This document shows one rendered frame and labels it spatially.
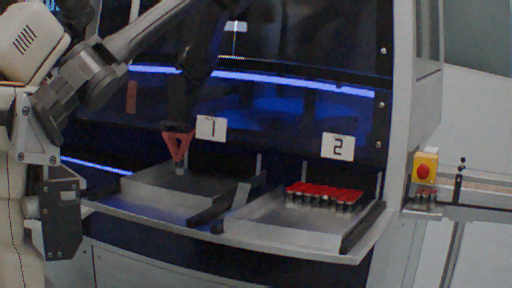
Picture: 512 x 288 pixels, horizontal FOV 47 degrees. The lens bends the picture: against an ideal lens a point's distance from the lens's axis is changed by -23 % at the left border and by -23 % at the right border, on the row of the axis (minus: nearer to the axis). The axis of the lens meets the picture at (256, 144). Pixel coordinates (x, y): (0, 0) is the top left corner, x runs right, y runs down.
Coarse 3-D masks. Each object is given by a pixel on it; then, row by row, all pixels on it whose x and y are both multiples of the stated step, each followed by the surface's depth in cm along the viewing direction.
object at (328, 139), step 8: (328, 136) 181; (336, 136) 181; (344, 136) 180; (328, 144) 182; (336, 144) 181; (344, 144) 180; (352, 144) 179; (328, 152) 182; (344, 152) 181; (352, 152) 180; (352, 160) 180
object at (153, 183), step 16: (128, 176) 179; (144, 176) 188; (160, 176) 195; (176, 176) 197; (192, 176) 199; (208, 176) 200; (224, 176) 202; (256, 176) 191; (128, 192) 175; (144, 192) 174; (160, 192) 172; (176, 192) 170; (192, 192) 183; (208, 192) 184; (224, 192) 173; (192, 208) 169
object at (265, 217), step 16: (272, 192) 178; (240, 208) 161; (256, 208) 170; (272, 208) 174; (288, 208) 175; (368, 208) 166; (224, 224) 154; (240, 224) 153; (256, 224) 151; (272, 224) 162; (288, 224) 162; (304, 224) 163; (320, 224) 163; (336, 224) 163; (352, 224) 153; (288, 240) 149; (304, 240) 148; (320, 240) 146; (336, 240) 145
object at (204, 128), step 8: (200, 120) 194; (208, 120) 193; (216, 120) 192; (224, 120) 191; (200, 128) 194; (208, 128) 193; (216, 128) 192; (224, 128) 191; (200, 136) 194; (208, 136) 193; (216, 136) 193; (224, 136) 192
